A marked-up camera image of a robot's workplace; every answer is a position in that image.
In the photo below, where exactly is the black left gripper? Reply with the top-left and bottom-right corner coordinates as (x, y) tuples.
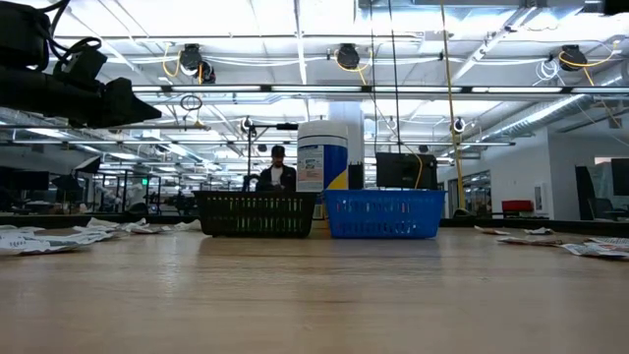
(0, 66), (162, 129)

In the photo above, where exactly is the white green striped packet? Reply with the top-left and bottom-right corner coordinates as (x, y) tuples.
(120, 217), (166, 235)
(165, 219), (203, 234)

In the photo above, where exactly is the white disinfecting wipes canister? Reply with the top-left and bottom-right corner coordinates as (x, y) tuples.
(296, 120), (350, 194)

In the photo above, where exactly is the brown-edged packet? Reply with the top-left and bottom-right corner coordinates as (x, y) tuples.
(495, 236), (565, 248)

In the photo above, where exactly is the black monitor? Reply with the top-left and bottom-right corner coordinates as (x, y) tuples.
(0, 168), (51, 193)
(375, 151), (439, 191)
(610, 157), (629, 198)

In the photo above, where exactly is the large white blue-print packet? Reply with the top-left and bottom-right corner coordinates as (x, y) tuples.
(0, 229), (115, 258)

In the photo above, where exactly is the person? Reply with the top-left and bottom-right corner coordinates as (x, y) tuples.
(255, 145), (298, 193)

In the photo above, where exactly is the black plastic basket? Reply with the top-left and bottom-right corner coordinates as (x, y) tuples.
(192, 190), (319, 239)

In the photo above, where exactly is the long ceiling light bar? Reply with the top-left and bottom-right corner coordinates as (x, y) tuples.
(131, 85), (629, 95)

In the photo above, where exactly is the black partition panel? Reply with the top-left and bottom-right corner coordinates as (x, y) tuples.
(347, 161), (366, 191)

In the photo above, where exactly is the blue plastic basket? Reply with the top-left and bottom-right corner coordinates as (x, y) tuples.
(321, 189), (447, 241)

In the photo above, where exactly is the red box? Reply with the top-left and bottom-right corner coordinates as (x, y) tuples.
(500, 199), (536, 215)

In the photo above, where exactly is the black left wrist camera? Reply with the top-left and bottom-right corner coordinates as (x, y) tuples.
(52, 46), (108, 90)

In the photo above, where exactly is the hanging black cable loop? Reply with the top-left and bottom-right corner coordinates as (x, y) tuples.
(179, 93), (204, 112)

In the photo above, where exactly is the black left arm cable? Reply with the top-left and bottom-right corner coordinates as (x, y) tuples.
(36, 0), (102, 65)

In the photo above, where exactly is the black ceiling cord reel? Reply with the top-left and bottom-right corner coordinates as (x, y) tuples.
(335, 42), (363, 71)
(177, 42), (217, 86)
(557, 43), (620, 74)

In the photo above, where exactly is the thick yellow hanging cable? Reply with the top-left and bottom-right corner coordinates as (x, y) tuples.
(439, 0), (467, 211)

